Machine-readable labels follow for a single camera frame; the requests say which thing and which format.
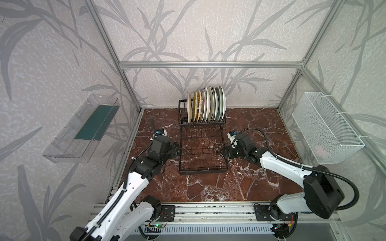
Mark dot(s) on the white wire mesh basket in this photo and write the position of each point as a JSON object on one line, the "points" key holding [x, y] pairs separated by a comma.
{"points": [[327, 132]]}

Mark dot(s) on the mint green flower plate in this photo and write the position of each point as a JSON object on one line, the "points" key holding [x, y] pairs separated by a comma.
{"points": [[220, 103]]}

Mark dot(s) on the cream floral plate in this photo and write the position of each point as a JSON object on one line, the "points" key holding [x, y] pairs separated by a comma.
{"points": [[212, 105]]}

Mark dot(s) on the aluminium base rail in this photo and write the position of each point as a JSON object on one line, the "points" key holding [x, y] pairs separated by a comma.
{"points": [[199, 218]]}

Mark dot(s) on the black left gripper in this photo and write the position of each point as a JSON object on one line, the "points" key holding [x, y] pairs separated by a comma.
{"points": [[175, 149]]}

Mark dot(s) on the white plate dark lettered rim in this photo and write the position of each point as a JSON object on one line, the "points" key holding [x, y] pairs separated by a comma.
{"points": [[216, 104]]}

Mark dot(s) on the dark blue oval plate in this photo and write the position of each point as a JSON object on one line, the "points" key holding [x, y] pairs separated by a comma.
{"points": [[189, 107]]}

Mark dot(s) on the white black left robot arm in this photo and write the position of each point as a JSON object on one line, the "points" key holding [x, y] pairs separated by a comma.
{"points": [[129, 186]]}

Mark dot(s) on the orange sunburst plate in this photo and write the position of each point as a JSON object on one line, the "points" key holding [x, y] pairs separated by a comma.
{"points": [[223, 104], [203, 105]]}

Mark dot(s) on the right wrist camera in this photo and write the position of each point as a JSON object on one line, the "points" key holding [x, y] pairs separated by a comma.
{"points": [[232, 137]]}

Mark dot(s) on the clear plastic wall bin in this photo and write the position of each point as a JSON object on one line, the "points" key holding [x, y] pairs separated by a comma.
{"points": [[78, 140]]}

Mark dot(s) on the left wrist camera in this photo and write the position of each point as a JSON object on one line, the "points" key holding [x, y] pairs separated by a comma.
{"points": [[161, 133]]}

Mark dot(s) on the white plate green emblem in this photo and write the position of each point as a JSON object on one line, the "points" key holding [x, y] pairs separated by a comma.
{"points": [[207, 104]]}

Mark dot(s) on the black wire dish rack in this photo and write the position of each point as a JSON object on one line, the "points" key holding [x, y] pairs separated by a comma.
{"points": [[202, 145]]}

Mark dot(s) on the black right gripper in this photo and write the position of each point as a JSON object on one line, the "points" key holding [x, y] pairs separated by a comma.
{"points": [[229, 154]]}

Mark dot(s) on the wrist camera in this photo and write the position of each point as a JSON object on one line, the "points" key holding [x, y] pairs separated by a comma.
{"points": [[232, 137], [161, 133]]}

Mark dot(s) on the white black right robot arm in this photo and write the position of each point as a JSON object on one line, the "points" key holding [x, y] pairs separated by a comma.
{"points": [[323, 192]]}

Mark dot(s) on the orange woven plate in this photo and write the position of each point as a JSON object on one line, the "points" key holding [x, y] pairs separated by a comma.
{"points": [[199, 105]]}

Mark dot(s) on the green yellow woven plate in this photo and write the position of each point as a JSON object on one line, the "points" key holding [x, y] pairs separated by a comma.
{"points": [[194, 106]]}

